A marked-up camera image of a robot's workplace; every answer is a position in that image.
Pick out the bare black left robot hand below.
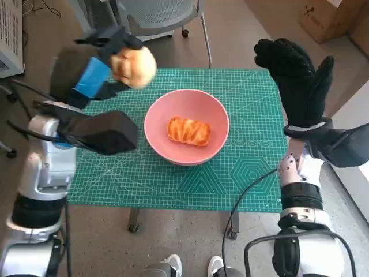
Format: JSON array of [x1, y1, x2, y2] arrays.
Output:
[[48, 25, 145, 109]]

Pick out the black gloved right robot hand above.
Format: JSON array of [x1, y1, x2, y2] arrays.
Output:
[[253, 38, 335, 128]]

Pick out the round toy bread bun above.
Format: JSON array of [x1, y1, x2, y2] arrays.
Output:
[[110, 47, 158, 89]]

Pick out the pink bowl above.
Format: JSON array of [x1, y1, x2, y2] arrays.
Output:
[[144, 89, 231, 166]]

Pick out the rectangular braided toy bread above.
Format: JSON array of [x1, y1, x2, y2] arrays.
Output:
[[167, 116, 212, 147]]

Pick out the plain cardboard box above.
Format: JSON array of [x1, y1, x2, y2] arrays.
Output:
[[347, 17, 369, 63]]

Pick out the printed cardboard box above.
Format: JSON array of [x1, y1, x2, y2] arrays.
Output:
[[296, 0, 369, 44]]

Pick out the black office chair caster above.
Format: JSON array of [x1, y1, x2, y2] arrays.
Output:
[[0, 141, 17, 158], [0, 85, 17, 102]]

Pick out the grey mesh chair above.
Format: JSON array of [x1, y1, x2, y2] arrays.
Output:
[[116, 0, 213, 70]]

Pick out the white perforated appliance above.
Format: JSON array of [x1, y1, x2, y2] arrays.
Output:
[[0, 0, 24, 79]]

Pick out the green cutting mat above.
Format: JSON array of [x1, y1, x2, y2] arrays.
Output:
[[67, 68, 285, 214]]

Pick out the grey table leg with caster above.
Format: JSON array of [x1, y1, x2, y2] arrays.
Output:
[[127, 209, 141, 233], [227, 211, 240, 239]]

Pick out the white shoe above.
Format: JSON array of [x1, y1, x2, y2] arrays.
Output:
[[160, 254, 182, 277], [208, 255, 225, 277]]

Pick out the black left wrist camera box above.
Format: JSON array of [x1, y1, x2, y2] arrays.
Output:
[[57, 110, 139, 156]]

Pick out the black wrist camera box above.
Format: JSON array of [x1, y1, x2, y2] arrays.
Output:
[[305, 122, 369, 167], [57, 110, 139, 156]]

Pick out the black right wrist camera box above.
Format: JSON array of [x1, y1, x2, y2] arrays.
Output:
[[305, 122, 369, 167]]

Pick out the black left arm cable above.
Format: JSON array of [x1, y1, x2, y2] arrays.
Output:
[[7, 79, 73, 277]]

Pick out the black looped right arm cable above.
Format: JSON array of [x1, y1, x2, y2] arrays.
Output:
[[243, 232, 360, 277]]

